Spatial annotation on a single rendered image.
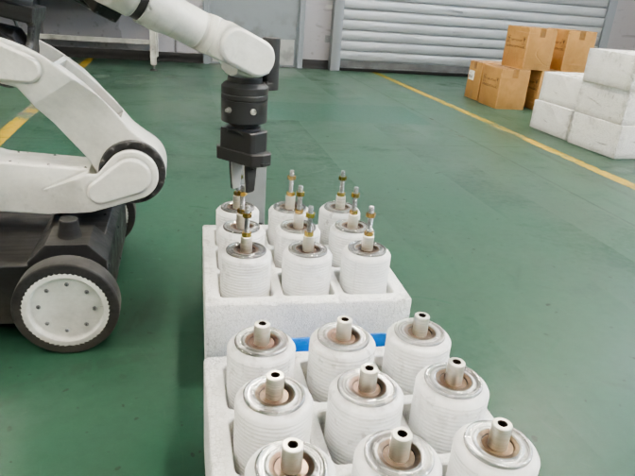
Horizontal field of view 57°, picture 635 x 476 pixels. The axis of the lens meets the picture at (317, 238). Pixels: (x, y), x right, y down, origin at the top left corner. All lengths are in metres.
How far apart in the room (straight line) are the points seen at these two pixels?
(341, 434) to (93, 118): 0.88
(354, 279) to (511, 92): 3.79
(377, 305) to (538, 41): 3.90
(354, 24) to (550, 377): 5.31
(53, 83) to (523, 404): 1.12
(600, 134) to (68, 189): 2.94
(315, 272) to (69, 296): 0.49
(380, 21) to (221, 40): 5.41
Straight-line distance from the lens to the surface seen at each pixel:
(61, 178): 1.39
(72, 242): 1.27
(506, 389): 1.27
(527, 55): 4.82
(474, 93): 5.13
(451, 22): 6.69
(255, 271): 1.07
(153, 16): 1.03
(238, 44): 1.06
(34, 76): 1.32
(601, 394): 1.35
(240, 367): 0.81
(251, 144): 1.12
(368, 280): 1.13
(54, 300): 1.25
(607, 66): 3.67
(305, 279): 1.09
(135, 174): 1.32
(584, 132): 3.75
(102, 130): 1.35
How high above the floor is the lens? 0.70
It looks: 23 degrees down
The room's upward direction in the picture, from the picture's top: 4 degrees clockwise
